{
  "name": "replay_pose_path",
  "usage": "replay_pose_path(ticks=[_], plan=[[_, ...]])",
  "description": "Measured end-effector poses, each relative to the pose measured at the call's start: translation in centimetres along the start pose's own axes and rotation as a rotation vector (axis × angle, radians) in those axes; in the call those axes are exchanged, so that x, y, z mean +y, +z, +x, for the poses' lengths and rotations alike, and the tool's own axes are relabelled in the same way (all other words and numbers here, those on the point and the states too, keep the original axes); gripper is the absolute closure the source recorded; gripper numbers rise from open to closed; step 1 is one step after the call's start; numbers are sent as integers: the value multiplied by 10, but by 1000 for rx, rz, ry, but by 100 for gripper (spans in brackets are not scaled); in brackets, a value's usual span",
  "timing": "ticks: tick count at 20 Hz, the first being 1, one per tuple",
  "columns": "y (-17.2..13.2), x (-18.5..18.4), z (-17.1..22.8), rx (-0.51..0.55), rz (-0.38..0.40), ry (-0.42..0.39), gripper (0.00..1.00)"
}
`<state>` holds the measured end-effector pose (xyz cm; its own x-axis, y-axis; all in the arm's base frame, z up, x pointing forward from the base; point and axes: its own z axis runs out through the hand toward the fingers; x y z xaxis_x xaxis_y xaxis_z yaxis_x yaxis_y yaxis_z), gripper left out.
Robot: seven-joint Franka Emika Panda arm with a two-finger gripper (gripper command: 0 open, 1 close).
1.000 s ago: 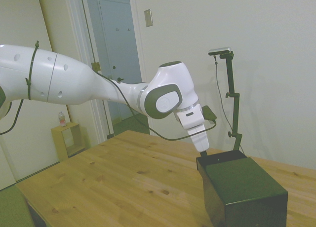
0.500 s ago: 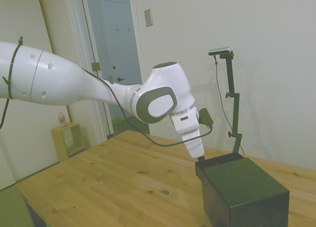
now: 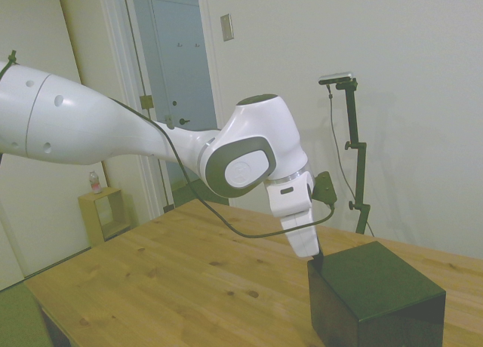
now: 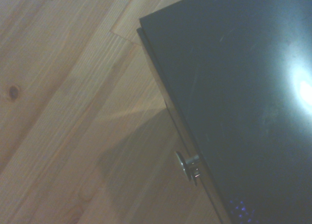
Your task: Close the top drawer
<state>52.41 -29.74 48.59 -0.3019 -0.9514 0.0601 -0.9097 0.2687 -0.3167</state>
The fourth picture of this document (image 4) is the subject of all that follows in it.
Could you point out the black drawer front panel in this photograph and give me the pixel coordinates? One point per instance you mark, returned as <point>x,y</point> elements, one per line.
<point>170,104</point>

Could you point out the black drawer cabinet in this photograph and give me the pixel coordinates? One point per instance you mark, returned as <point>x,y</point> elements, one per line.
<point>231,99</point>

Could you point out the silver round drawer knob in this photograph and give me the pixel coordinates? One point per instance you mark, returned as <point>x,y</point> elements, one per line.
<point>188,165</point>

